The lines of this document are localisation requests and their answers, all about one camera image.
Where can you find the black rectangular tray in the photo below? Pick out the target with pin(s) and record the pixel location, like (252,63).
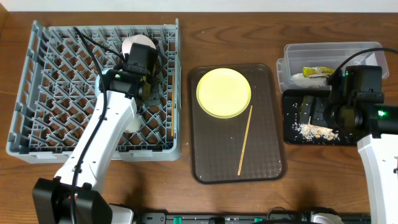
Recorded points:
(291,102)

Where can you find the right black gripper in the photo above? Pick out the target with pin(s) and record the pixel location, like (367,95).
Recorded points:
(315,109)

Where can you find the small white cup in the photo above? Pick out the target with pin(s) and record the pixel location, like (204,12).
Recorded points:
(133,125)

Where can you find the grey plastic dishwasher rack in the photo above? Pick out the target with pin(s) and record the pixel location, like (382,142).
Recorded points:
(56,95)

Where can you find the clear plastic waste bin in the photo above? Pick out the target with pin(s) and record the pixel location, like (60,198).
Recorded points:
(324,54)

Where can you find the brown plastic serving tray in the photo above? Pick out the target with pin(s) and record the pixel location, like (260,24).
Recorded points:
(216,143)

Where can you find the yellow round plate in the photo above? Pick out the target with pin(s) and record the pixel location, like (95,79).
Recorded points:
(223,93)

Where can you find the wooden chopstick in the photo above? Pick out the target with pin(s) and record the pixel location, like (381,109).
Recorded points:
(173,105)
(244,142)

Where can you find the rice food scraps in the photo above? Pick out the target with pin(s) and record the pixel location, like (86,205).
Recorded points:
(311,132)

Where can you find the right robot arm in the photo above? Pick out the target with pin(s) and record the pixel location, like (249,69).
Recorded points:
(378,153)

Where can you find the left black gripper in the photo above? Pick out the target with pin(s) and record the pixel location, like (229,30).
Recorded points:
(152,94)

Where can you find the light blue bowl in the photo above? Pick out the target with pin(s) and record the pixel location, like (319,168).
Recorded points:
(97,82)

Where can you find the white paper napkin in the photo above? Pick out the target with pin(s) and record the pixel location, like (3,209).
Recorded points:
(304,82)

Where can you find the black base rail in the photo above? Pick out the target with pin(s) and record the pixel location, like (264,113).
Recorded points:
(162,218)

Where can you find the green snack wrapper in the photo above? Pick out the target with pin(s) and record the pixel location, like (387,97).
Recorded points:
(317,72)

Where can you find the pink white bowl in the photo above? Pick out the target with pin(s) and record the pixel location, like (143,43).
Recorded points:
(147,46)

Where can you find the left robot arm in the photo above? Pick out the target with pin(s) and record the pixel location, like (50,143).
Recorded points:
(74,194)

